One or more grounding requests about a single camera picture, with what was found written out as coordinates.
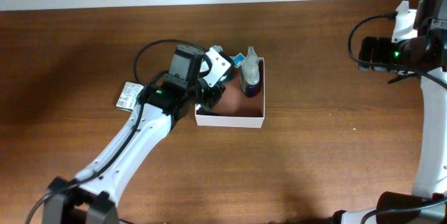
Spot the clear pump soap bottle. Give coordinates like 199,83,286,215
240,46,261,98

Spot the blue mouthwash bottle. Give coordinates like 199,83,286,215
212,45,235,82

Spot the blue disposable razor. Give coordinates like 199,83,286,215
233,53,245,68

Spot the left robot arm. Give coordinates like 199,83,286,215
38,45,233,223

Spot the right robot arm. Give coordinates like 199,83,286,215
328,0,446,224

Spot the white cardboard box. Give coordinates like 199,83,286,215
194,58,265,128

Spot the green white soap packet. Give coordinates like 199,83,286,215
116,82,144,112

